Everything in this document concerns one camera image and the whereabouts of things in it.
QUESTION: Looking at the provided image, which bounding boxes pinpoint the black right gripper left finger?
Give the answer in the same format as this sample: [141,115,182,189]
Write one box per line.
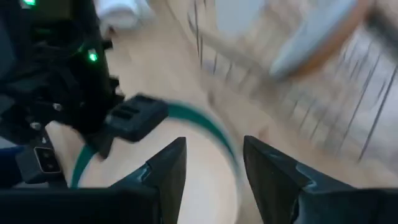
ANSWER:
[108,136,187,224]

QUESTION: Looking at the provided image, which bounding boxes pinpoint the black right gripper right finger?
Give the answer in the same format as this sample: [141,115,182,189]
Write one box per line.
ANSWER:
[242,135,398,224]

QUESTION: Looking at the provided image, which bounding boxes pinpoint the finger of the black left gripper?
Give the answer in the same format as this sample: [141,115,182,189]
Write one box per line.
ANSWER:
[83,133,116,161]
[104,94,170,143]

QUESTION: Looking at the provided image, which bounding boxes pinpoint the large green plate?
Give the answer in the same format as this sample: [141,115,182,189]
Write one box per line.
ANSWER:
[46,99,245,224]

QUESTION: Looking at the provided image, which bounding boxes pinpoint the silver wire dish rack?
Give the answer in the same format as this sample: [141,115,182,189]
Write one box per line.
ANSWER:
[186,0,398,162]

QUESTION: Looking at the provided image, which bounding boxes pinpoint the white plate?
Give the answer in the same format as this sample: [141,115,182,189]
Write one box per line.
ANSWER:
[269,0,358,78]

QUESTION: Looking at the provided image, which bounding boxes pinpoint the white brown striped towel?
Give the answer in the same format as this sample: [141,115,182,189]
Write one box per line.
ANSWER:
[93,0,153,30]

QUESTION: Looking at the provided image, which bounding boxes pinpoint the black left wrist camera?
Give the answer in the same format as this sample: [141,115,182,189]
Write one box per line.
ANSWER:
[15,144,63,184]

